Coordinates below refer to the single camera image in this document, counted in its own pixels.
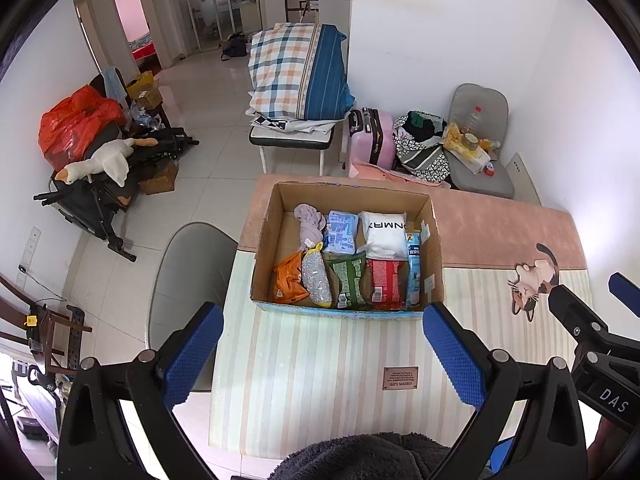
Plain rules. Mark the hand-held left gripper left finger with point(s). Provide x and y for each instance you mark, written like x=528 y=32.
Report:
x=192 y=355

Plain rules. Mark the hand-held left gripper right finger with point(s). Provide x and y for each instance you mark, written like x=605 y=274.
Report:
x=452 y=360

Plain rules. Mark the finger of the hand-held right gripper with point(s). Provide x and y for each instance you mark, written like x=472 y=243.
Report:
x=625 y=292
x=575 y=310

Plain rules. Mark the blue white stick packet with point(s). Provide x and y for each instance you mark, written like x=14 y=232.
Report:
x=413 y=270

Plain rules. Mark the red snack packet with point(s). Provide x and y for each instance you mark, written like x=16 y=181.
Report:
x=385 y=282

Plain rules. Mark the orange snack packet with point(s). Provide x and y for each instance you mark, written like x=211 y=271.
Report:
x=287 y=280

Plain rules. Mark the green snack packet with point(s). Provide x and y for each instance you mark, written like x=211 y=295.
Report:
x=347 y=280

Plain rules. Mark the white soft packet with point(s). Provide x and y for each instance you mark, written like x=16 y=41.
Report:
x=382 y=237

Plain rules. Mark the silver glitter pouch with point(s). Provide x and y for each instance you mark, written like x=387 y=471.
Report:
x=316 y=277

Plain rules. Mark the light blue tissue packet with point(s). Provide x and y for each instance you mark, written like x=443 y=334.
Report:
x=341 y=232

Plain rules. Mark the lavender cloth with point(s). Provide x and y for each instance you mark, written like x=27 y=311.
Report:
x=310 y=225

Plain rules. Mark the person's right forearm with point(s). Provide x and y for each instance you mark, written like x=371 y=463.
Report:
x=607 y=442

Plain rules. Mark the grey round-backed chair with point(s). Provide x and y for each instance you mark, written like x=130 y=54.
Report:
x=190 y=270

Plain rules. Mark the person's dark fleece clothing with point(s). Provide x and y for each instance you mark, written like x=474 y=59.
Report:
x=360 y=460

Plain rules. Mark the white leaning board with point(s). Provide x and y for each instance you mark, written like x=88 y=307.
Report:
x=522 y=177

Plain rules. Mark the dark wooden chair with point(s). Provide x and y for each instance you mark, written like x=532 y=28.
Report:
x=45 y=325

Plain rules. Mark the grey cushioned chair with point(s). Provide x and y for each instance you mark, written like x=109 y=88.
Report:
x=480 y=182

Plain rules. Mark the small red box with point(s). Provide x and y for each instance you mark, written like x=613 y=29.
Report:
x=490 y=168

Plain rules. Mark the white tissue pack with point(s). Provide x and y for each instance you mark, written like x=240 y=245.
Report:
x=475 y=160

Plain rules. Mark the brown cardboard box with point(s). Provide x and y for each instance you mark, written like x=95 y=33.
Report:
x=160 y=177

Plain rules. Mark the black folded stroller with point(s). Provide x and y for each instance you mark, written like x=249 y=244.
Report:
x=95 y=200

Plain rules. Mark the yellow packet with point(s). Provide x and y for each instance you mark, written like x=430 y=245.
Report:
x=489 y=145

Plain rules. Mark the black white patterned bag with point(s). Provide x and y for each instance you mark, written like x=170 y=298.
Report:
x=425 y=162

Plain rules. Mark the yellow plastic bag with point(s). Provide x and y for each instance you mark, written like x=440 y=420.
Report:
x=454 y=137

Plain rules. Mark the white plush goose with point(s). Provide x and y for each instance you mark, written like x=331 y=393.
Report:
x=107 y=160

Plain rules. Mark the clear plastic bottle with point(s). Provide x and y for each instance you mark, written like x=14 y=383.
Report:
x=472 y=122

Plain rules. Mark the dark green clothes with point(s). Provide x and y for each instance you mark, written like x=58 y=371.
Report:
x=420 y=127

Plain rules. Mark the pink suitcase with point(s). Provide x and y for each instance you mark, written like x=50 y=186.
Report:
x=370 y=140

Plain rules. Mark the white bench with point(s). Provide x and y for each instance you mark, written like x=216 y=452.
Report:
x=292 y=139

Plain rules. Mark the black white checkered cloth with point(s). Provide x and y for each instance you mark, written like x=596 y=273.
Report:
x=290 y=124

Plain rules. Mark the red plastic bag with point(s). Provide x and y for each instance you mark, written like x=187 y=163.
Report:
x=70 y=122

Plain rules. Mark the yellow cardboard box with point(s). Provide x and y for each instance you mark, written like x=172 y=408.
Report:
x=142 y=87

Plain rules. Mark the light blue towel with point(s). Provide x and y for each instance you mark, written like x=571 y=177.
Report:
x=115 y=85

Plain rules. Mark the folded plaid quilt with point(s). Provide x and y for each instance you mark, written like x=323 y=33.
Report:
x=295 y=70

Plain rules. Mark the black floor bag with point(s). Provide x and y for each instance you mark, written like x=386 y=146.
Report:
x=234 y=46

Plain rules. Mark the glass sliding door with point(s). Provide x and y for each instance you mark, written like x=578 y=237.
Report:
x=215 y=5

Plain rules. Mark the white wall outlet strip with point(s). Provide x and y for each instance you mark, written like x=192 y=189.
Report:
x=31 y=255

